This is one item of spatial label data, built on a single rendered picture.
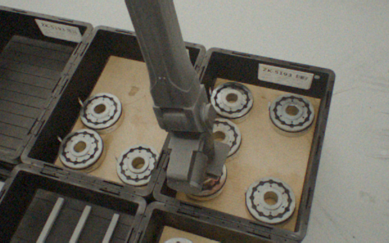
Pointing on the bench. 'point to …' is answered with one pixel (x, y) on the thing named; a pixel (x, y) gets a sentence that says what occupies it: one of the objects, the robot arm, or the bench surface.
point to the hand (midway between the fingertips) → (202, 169)
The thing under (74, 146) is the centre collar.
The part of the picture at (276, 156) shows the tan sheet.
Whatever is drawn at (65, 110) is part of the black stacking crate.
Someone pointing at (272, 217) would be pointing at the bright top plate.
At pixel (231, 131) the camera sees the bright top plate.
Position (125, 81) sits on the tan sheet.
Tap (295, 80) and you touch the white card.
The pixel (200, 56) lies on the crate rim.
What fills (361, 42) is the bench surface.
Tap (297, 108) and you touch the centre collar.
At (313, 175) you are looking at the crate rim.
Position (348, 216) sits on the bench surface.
